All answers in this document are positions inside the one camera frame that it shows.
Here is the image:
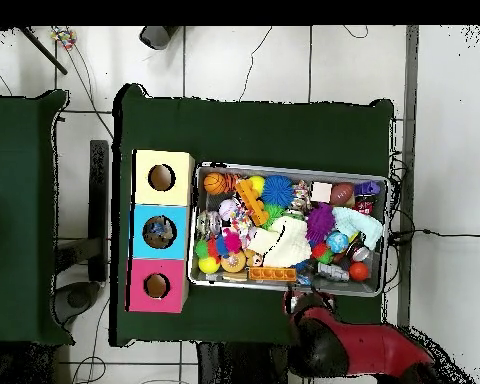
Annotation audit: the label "black power cable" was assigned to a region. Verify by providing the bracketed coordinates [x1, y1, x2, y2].
[387, 226, 480, 245]

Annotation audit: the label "yellow ball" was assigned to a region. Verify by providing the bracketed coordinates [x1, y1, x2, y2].
[249, 175, 267, 197]

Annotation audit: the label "long orange toy brick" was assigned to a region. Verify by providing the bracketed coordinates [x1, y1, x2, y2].
[247, 267, 299, 285]

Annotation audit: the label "small orange basketball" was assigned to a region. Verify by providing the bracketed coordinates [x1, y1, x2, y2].
[203, 171, 229, 196]

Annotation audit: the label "cream knitted cloth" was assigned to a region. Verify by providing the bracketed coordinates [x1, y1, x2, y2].
[247, 215, 313, 269]

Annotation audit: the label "black stick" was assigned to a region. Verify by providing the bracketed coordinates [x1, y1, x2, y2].
[15, 26, 69, 76]

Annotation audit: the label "black upright bar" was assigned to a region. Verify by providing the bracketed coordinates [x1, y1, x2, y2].
[88, 139, 112, 283]

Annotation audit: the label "grey object on floor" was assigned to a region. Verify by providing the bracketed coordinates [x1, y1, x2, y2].
[139, 25, 181, 50]

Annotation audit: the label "dark green side table cloth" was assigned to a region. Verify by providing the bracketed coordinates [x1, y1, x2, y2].
[0, 87, 72, 347]

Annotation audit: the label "red orange ball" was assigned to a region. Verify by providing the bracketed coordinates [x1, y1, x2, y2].
[348, 261, 370, 283]

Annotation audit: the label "brown toy football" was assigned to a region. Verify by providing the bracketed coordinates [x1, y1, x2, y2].
[331, 182, 357, 206]

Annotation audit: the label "blue spiky ball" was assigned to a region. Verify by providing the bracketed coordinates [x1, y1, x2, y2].
[262, 175, 296, 208]

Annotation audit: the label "orange toy brick round studs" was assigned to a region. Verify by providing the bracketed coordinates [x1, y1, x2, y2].
[235, 178, 271, 228]

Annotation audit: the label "light blue cloth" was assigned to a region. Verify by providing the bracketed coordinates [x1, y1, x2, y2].
[332, 207, 385, 253]

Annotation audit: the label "clear shallow mesh bin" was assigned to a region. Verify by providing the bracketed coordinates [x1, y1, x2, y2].
[188, 162, 389, 297]

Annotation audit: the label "wooden box three holes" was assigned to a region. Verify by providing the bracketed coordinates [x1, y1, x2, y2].
[127, 149, 197, 313]

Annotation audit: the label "small colourful item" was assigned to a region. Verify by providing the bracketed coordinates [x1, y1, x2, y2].
[51, 27, 78, 51]

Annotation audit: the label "grey round base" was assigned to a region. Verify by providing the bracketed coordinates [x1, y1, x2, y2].
[54, 281, 105, 325]

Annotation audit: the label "purple spiky ball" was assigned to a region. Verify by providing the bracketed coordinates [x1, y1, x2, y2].
[307, 203, 337, 248]

